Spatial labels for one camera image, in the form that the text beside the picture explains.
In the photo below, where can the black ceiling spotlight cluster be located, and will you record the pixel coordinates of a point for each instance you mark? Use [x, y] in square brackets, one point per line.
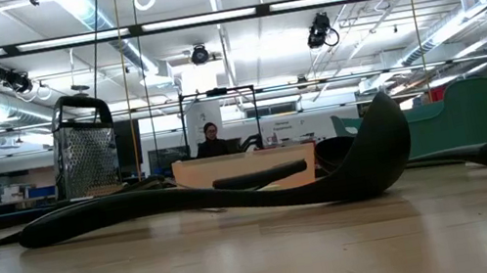
[18, 81]

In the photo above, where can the teal plastic bin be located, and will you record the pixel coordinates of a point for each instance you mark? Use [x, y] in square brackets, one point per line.
[460, 130]

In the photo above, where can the blue storage bin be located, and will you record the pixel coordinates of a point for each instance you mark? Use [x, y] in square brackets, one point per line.
[42, 192]

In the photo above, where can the black plastic spatula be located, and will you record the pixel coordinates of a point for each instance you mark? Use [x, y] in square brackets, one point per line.
[260, 176]

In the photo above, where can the person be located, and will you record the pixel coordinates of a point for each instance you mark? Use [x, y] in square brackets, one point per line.
[212, 149]

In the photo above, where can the background black robot arm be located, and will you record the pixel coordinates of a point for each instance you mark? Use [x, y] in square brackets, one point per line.
[252, 144]

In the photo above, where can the round black overhead camera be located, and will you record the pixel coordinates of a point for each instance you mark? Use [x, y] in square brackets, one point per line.
[199, 55]

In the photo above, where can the black monitor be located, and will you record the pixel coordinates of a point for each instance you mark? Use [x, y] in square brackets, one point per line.
[168, 158]

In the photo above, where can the black plastic ladle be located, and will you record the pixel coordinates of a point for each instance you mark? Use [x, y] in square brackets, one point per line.
[366, 160]

